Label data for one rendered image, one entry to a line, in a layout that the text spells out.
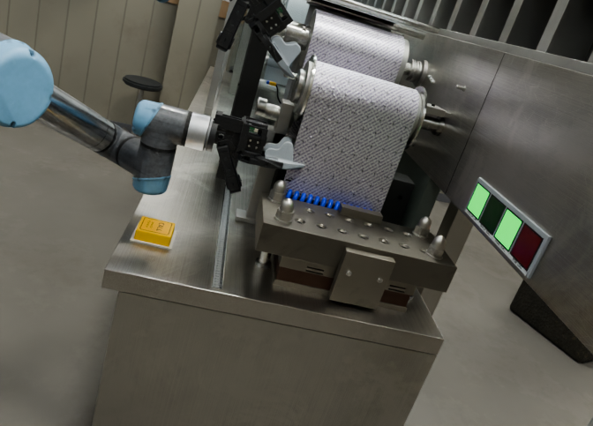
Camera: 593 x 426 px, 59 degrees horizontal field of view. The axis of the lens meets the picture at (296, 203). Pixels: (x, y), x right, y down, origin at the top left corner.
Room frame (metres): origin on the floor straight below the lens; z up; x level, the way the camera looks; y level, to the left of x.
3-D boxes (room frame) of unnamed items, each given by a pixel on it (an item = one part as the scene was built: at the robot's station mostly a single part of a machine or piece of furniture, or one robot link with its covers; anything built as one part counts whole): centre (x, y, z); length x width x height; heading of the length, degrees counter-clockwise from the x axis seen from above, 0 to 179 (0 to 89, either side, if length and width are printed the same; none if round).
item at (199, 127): (1.07, 0.24, 1.11); 0.08 x 0.05 x 0.08; 11
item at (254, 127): (1.08, 0.16, 1.12); 0.12 x 0.08 x 0.09; 101
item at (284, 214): (0.94, 0.02, 1.05); 0.04 x 0.04 x 0.04
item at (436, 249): (1.00, -0.30, 1.05); 0.04 x 0.04 x 0.04
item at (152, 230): (0.96, 0.26, 0.91); 0.07 x 0.07 x 0.02; 11
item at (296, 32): (1.40, 0.13, 1.33); 0.06 x 0.06 x 0.06; 11
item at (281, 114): (1.19, 0.11, 1.05); 0.06 x 0.05 x 0.31; 101
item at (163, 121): (1.05, 0.32, 1.11); 0.11 x 0.08 x 0.09; 101
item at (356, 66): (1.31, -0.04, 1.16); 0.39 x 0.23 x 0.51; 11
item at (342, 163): (1.13, -0.07, 1.11); 0.23 x 0.01 x 0.18; 101
